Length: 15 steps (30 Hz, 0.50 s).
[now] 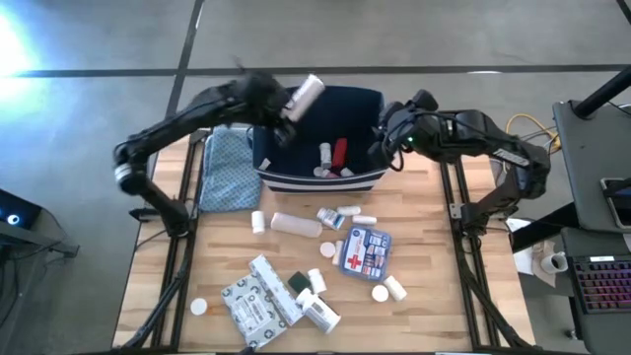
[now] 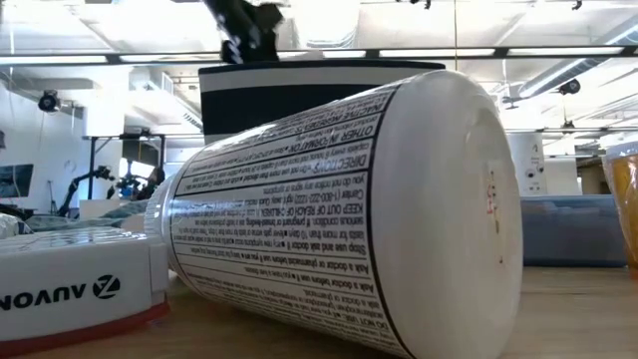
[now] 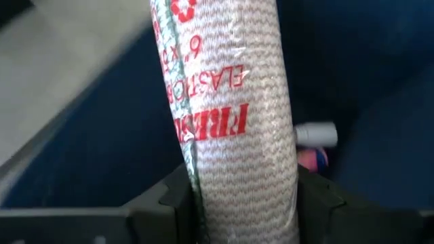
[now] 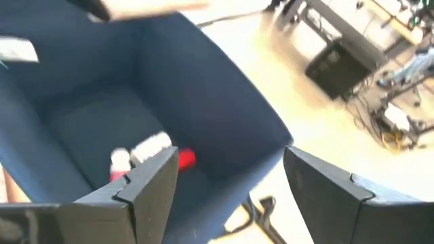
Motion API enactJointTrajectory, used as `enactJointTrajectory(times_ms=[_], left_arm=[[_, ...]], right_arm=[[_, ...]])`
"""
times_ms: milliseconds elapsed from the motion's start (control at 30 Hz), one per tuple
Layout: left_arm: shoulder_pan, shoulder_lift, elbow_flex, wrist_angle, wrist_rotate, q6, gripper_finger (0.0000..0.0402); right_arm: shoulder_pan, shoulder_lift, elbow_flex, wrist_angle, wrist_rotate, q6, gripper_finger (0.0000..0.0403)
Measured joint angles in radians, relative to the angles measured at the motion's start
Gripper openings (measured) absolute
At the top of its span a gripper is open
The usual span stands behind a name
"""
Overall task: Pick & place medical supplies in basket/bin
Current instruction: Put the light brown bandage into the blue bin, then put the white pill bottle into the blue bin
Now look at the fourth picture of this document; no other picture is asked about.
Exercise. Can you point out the white bottle pink label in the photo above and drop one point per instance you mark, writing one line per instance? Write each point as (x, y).
(119, 162)

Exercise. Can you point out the black computer case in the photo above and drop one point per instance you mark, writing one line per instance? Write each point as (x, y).
(335, 69)

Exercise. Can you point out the small white pill bottle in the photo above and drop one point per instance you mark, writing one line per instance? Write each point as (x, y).
(151, 145)

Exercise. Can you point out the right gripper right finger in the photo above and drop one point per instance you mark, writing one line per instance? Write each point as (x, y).
(325, 203)

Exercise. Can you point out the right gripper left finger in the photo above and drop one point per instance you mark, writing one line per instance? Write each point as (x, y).
(146, 203)

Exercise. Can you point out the red plastic tube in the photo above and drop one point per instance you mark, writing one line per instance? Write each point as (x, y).
(187, 159)

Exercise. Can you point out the navy white striped fabric basket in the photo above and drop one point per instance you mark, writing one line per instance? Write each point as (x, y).
(203, 84)

